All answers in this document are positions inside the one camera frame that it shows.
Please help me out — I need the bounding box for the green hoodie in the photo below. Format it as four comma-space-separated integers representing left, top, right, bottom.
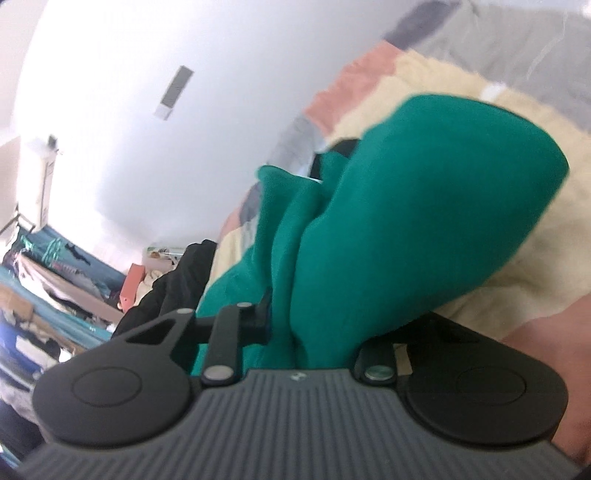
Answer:
191, 92, 571, 377

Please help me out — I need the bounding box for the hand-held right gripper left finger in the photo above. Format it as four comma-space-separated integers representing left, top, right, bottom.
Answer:
111, 286, 273, 386

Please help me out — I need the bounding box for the black jacket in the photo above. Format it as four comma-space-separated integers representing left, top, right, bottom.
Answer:
111, 239, 218, 342

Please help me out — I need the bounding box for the row of hanging clothes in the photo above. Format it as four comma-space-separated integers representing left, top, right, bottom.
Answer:
0, 235, 125, 384

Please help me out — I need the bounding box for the white air conditioner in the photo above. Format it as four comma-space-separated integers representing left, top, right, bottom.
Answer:
36, 150, 63, 227

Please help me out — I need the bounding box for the pink box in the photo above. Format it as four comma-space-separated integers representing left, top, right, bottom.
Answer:
121, 263, 148, 312

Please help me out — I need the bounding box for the metal clothes rack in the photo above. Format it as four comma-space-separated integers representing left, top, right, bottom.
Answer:
0, 203, 38, 241

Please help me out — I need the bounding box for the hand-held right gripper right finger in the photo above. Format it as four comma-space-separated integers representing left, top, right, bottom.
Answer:
353, 314, 502, 385

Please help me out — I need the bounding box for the patchwork blanket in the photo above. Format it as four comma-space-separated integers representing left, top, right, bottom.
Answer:
217, 0, 591, 462

